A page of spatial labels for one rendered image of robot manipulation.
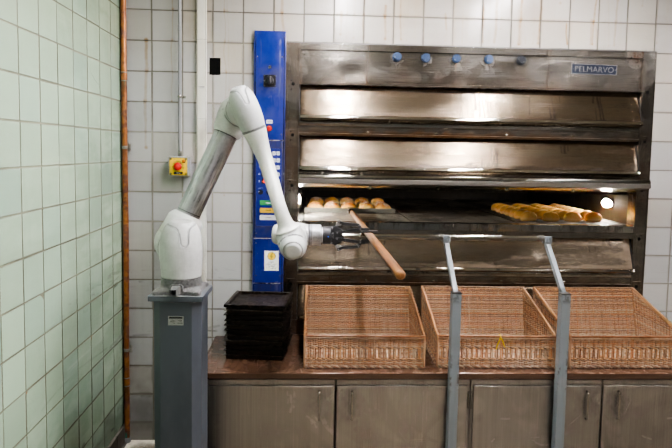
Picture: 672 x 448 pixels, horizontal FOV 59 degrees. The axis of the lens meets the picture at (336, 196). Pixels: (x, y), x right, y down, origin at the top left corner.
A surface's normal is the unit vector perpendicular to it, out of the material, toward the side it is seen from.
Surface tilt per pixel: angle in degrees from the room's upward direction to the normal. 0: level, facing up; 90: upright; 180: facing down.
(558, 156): 70
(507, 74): 90
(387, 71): 90
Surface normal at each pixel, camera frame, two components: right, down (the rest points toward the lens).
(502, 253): 0.05, -0.27
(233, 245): 0.04, 0.07
